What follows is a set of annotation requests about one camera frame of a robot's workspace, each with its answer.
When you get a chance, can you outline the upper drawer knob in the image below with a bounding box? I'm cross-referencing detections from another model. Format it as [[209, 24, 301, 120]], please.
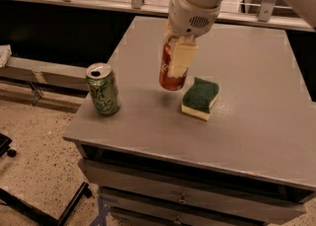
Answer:
[[177, 194, 188, 204]]

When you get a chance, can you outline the green and yellow sponge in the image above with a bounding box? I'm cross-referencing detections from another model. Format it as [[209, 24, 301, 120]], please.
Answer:
[[181, 77, 219, 121]]

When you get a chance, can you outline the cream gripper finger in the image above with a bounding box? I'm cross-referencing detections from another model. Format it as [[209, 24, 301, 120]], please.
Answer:
[[168, 36, 198, 78], [163, 22, 174, 51]]

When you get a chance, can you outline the green soda can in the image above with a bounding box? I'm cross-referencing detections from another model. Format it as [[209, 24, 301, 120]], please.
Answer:
[[86, 62, 120, 116]]

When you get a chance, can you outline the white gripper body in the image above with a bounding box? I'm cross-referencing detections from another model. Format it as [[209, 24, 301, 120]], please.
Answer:
[[169, 0, 220, 38]]

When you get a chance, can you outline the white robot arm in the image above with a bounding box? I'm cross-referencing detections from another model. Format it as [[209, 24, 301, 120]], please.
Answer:
[[167, 0, 316, 78]]

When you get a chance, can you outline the grey metal bench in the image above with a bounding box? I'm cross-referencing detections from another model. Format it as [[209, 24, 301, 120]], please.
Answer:
[[0, 57, 88, 106]]

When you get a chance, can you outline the lower drawer knob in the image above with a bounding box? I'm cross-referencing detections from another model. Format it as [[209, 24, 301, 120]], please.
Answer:
[[173, 217, 182, 226]]

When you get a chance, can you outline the drawer knob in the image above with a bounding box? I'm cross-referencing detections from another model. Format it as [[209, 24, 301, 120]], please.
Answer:
[[173, 217, 182, 226], [177, 194, 188, 204]]

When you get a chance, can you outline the red Coca-Cola can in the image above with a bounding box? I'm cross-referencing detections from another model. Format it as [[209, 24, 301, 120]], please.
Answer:
[[159, 37, 188, 91]]

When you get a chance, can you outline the white object on bench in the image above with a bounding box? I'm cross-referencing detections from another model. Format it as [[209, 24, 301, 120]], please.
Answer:
[[0, 44, 12, 67]]

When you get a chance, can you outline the grey drawer cabinet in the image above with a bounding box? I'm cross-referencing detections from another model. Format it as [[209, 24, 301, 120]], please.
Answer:
[[64, 17, 316, 226]]

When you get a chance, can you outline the black chair base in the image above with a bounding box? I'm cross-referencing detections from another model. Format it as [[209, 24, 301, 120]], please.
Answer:
[[0, 132, 85, 217]]

